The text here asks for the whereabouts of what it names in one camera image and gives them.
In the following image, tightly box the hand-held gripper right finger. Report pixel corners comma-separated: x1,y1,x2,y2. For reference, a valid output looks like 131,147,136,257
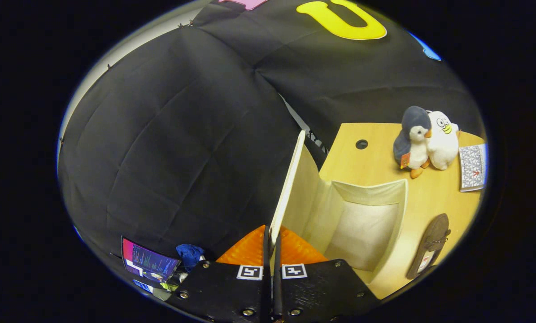
272,226,381,323

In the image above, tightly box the brown fuzzy shoe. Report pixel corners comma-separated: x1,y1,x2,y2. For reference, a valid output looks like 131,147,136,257
406,213,452,280

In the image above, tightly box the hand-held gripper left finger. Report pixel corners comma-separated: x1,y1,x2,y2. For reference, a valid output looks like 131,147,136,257
166,224,272,323

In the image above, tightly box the beige fabric storage box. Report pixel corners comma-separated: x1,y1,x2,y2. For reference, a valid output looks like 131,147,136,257
269,130,409,284

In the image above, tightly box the grey patterned book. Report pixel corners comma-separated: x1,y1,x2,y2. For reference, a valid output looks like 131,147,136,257
458,143,488,193

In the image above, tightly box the blue cloth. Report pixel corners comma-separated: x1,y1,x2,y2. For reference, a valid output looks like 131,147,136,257
175,243,206,271

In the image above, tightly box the white duck plush toy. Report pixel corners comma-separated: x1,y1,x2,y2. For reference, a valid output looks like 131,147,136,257
424,110,460,171

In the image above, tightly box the black backdrop cloth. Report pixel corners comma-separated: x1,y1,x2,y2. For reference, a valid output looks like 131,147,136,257
58,0,484,288

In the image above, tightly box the laptop screen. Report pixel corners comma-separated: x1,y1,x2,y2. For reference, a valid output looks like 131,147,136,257
121,236,181,283

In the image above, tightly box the grey penguin plush toy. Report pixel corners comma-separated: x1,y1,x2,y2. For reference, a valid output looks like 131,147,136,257
393,105,432,179

